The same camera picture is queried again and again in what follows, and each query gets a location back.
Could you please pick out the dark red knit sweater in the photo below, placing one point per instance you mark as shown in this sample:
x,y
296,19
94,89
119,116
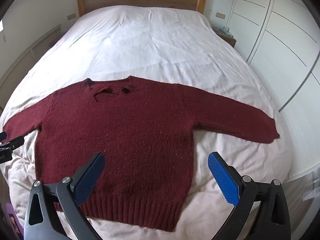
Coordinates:
x,y
137,142

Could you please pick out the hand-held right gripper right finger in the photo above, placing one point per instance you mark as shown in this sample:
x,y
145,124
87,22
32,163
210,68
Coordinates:
x,y
223,180

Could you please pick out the beige wall socket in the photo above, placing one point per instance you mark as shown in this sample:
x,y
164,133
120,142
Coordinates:
x,y
71,16
220,15

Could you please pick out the wooden nightstand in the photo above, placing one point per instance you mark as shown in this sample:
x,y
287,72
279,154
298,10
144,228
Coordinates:
x,y
228,38

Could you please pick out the bed with white sheet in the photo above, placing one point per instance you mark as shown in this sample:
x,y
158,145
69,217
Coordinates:
x,y
150,42

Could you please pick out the white wardrobe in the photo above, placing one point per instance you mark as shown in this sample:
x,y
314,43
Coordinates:
x,y
282,42

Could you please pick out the purple printed item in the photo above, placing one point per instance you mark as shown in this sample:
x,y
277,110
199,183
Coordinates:
x,y
11,220

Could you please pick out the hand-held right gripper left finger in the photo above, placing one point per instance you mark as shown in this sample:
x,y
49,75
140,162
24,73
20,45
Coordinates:
x,y
88,180

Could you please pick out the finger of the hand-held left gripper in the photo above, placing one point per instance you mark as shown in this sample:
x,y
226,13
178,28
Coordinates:
x,y
2,135
15,142

